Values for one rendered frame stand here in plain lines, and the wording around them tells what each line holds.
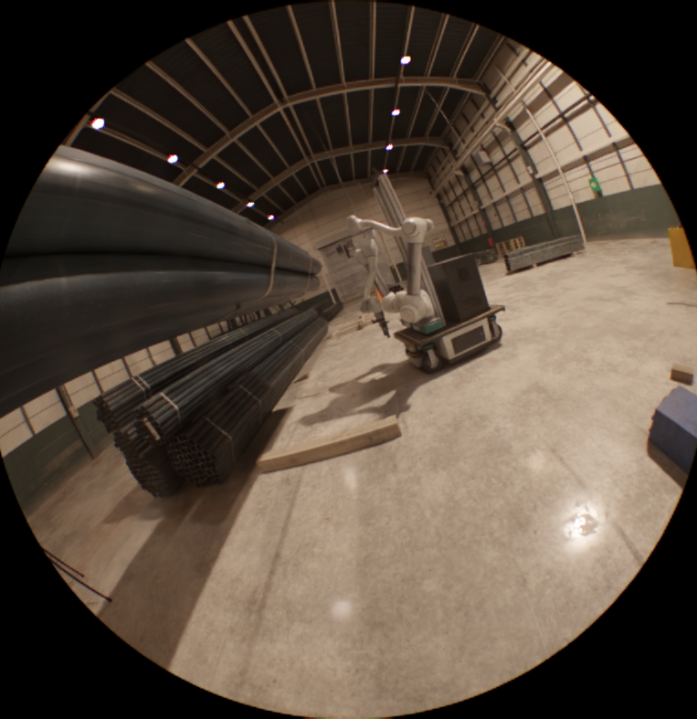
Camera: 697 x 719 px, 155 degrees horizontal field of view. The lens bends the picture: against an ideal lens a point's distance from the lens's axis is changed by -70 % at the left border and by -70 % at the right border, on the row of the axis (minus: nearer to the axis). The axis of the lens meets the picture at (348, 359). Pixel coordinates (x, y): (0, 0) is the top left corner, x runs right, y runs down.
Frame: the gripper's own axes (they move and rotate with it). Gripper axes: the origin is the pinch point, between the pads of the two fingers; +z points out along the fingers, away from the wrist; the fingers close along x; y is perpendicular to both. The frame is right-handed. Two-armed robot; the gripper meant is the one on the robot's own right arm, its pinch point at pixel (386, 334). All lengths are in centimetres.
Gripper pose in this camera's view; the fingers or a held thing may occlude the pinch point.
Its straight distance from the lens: 243.6
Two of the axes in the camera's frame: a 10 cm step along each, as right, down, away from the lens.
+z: 3.7, 8.9, 2.4
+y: 9.2, -3.8, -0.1
